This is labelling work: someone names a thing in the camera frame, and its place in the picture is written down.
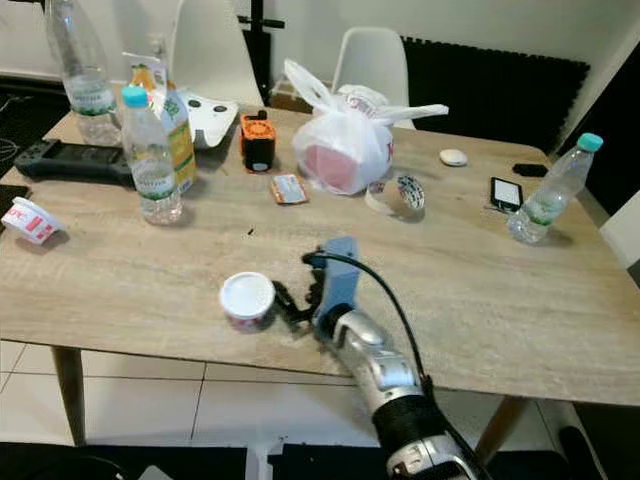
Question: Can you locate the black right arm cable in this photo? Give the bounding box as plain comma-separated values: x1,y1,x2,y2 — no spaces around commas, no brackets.
300,249,433,393

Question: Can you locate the white computer mouse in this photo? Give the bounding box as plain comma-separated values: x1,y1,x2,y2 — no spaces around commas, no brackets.
438,148,470,168

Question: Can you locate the orange white packet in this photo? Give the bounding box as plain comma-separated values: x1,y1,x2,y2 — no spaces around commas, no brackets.
267,173,310,207

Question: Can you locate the white knotted plastic bag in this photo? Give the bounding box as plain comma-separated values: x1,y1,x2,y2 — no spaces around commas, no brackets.
281,59,450,197

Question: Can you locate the white lidded paper cup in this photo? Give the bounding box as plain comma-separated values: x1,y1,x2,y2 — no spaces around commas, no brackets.
219,271,277,334

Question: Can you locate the black handheld console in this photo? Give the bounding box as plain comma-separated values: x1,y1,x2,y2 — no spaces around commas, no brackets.
14,139,132,187

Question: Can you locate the white game controller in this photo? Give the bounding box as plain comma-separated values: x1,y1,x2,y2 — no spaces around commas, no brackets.
189,92,242,150

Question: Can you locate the black stand pole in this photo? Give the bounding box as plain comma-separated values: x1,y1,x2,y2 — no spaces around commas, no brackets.
234,0,287,102

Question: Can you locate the white plastic chair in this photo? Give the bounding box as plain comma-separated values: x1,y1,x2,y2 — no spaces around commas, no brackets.
331,26,412,130
169,0,262,107

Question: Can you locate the orange juice carton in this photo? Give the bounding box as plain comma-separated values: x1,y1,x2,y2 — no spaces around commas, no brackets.
124,51,197,197

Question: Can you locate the orange black device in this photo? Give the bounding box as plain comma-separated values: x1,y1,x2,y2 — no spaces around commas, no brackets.
239,109,278,174

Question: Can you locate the small black flat object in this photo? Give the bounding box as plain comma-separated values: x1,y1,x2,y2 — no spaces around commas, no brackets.
511,161,549,179

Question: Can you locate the wooden table leg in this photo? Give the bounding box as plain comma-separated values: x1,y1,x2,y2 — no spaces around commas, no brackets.
49,344,88,447
474,394,528,463

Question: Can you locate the small black screen device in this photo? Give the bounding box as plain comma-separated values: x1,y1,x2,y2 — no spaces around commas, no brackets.
489,176,524,215

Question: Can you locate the large clear plastic bottle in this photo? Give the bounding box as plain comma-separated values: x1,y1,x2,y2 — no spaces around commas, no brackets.
44,0,123,148

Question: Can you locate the black ribbed wall panel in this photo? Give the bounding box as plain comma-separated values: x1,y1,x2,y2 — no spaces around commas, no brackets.
399,36,592,153

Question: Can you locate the teal cap water bottle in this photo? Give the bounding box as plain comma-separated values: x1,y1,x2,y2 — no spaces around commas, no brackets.
506,132,605,247
120,86,184,227

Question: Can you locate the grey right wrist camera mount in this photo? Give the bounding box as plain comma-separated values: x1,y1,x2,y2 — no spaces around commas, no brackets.
314,236,362,334

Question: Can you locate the red white KFC cup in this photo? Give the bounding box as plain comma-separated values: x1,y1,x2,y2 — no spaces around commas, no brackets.
1,196,62,247

